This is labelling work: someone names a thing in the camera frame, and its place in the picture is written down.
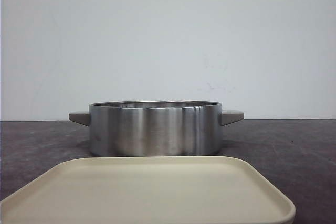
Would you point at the beige rectangular tray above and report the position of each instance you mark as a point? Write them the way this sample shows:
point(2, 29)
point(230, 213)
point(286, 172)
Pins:
point(208, 189)

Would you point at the stainless steel steamer pot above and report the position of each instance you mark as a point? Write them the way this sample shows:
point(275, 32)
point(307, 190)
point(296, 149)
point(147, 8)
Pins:
point(155, 128)

